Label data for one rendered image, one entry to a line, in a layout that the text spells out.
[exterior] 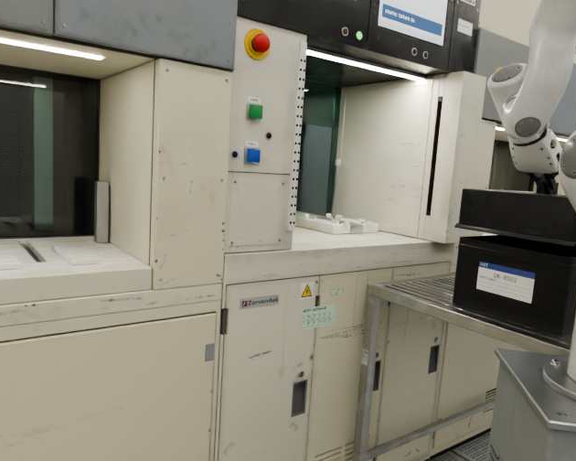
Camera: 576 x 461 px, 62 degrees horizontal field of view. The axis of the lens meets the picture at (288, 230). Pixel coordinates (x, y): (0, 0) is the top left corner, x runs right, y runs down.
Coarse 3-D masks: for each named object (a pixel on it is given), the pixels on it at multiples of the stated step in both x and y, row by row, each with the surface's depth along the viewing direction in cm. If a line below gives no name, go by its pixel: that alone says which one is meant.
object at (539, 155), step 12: (552, 132) 106; (516, 144) 109; (528, 144) 106; (540, 144) 106; (552, 144) 107; (516, 156) 113; (528, 156) 110; (540, 156) 108; (552, 156) 107; (528, 168) 113; (540, 168) 111; (552, 168) 109
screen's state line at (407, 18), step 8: (384, 8) 130; (392, 8) 131; (384, 16) 130; (392, 16) 132; (400, 16) 134; (408, 16) 135; (416, 16) 137; (408, 24) 136; (416, 24) 138; (424, 24) 140; (432, 24) 142; (440, 24) 143; (432, 32) 142; (440, 32) 144
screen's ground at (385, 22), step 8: (384, 0) 129; (416, 0) 136; (400, 8) 133; (408, 8) 135; (424, 16) 139; (432, 16) 141; (384, 24) 130; (392, 24) 132; (400, 24) 134; (400, 32) 134; (408, 32) 136; (416, 32) 138; (424, 32) 140; (432, 40) 143; (440, 40) 145
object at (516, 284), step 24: (480, 240) 127; (504, 240) 134; (528, 240) 135; (456, 264) 123; (480, 264) 117; (504, 264) 112; (528, 264) 107; (552, 264) 103; (456, 288) 123; (480, 288) 117; (504, 288) 112; (528, 288) 107; (552, 288) 103; (504, 312) 112; (528, 312) 108; (552, 312) 103
